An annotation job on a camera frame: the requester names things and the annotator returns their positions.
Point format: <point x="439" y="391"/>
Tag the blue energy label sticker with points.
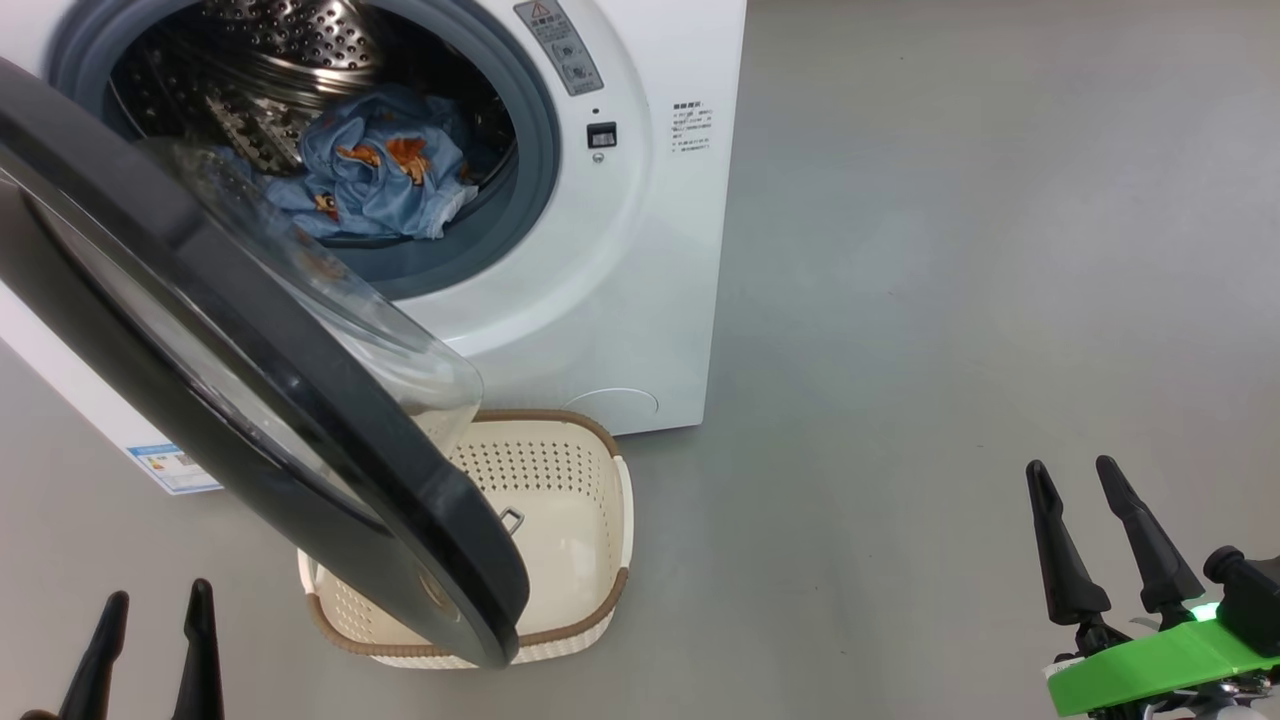
<point x="175" y="470"/>

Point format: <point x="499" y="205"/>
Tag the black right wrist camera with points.
<point x="1250" y="595"/>

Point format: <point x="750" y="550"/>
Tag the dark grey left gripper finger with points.
<point x="198" y="670"/>
<point x="95" y="680"/>

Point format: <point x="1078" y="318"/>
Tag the printed text label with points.
<point x="692" y="125"/>

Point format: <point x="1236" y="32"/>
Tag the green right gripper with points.
<point x="1150" y="670"/>

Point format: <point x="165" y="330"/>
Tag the round black glass washer door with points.
<point x="250" y="330"/>

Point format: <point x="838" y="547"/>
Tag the black door lock socket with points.
<point x="601" y="135"/>

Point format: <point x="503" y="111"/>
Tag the stainless steel washing machine drum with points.
<point x="280" y="40"/>

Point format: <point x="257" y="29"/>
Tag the blue cartoon print garment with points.
<point x="380" y="170"/>

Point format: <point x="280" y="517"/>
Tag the grey warning sticker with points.
<point x="560" y="45"/>

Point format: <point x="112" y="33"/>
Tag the white front-load washing machine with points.
<point x="640" y="280"/>

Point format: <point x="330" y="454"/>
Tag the round white filter cover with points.
<point x="625" y="403"/>

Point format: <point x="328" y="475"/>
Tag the grey rubber door gasket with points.
<point x="530" y="150"/>

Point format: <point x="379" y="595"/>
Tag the cream perforated laundry basket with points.
<point x="570" y="500"/>

